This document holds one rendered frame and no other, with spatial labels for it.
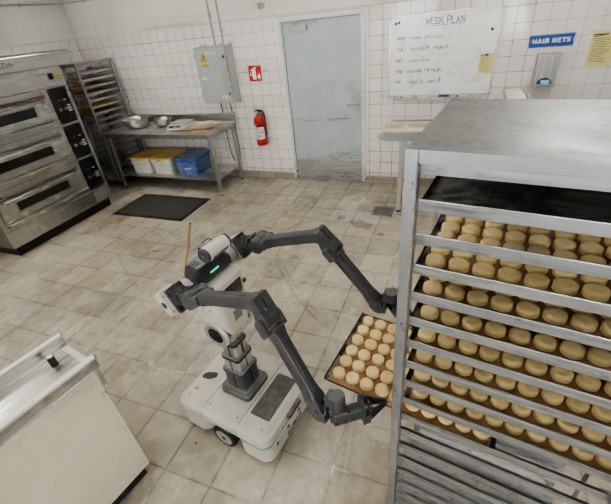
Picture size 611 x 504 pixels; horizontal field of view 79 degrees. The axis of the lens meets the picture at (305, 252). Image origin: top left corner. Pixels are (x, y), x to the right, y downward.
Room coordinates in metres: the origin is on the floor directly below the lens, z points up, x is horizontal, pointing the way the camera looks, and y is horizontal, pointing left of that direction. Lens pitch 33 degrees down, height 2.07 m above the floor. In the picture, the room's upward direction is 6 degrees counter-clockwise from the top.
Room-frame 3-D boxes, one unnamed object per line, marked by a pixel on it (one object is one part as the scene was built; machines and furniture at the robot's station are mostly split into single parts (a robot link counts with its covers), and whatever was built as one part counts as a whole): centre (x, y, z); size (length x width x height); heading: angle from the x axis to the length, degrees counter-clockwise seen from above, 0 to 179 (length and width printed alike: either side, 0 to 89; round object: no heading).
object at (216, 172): (5.68, 1.80, 0.49); 1.90 x 0.72 x 0.98; 66
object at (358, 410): (0.79, -0.11, 0.88); 0.07 x 0.07 x 0.10; 12
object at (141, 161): (5.90, 2.30, 0.36); 0.47 x 0.39 x 0.26; 154
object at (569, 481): (0.61, -0.52, 0.87); 0.64 x 0.03 x 0.03; 57
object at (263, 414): (1.46, 0.43, 0.24); 0.68 x 0.53 x 0.41; 57
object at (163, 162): (5.74, 1.93, 0.36); 0.47 x 0.38 x 0.26; 156
